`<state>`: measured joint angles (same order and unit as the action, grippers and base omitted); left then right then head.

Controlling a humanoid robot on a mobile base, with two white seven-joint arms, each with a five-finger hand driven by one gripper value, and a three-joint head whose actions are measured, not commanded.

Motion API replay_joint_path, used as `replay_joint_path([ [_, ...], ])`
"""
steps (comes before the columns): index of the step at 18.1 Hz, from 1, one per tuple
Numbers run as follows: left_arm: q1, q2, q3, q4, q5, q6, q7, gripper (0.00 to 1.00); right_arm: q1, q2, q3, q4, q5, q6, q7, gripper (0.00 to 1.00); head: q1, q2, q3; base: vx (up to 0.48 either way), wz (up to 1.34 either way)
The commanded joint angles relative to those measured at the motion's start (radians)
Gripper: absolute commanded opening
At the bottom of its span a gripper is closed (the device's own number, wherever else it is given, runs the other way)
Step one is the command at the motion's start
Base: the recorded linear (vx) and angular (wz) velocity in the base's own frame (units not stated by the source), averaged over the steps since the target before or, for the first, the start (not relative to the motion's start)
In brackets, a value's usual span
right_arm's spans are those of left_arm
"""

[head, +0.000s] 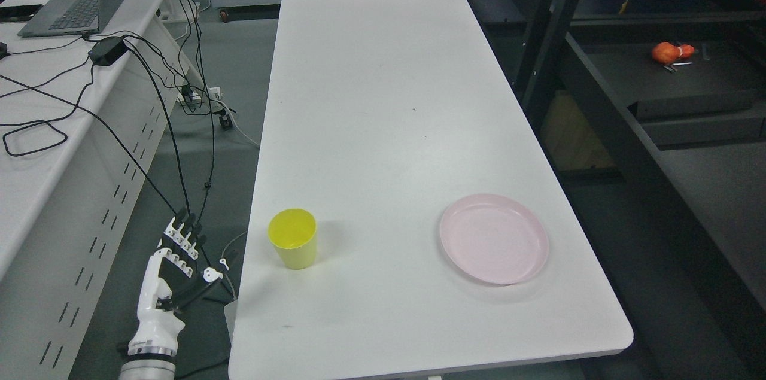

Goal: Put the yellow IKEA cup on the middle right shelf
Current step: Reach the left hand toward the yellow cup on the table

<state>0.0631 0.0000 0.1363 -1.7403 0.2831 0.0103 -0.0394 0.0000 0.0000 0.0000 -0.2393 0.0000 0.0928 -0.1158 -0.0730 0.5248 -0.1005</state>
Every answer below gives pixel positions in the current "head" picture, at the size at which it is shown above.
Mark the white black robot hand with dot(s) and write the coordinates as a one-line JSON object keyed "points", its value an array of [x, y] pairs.
{"points": [[173, 280]]}

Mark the yellow plastic cup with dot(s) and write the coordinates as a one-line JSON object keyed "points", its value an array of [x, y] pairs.
{"points": [[293, 234]]}

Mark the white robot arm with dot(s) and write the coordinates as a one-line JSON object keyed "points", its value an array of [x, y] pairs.
{"points": [[148, 366]]}

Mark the black metal shelf rack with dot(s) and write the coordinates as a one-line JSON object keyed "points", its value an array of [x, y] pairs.
{"points": [[663, 164]]}

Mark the orange toy on shelf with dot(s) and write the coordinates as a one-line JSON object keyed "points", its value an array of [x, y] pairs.
{"points": [[666, 53]]}

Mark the white power strip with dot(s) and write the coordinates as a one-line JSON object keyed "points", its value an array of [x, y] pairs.
{"points": [[194, 99]]}

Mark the white side desk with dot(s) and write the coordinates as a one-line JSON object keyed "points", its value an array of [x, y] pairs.
{"points": [[76, 142]]}

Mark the black power adapter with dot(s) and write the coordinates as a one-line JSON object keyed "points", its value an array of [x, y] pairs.
{"points": [[106, 51]]}

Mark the white table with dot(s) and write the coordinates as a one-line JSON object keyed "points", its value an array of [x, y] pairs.
{"points": [[380, 114]]}

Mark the grey laptop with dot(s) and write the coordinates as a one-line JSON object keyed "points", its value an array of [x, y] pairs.
{"points": [[70, 17]]}

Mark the pink plastic plate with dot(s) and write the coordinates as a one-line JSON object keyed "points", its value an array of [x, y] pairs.
{"points": [[494, 239]]}

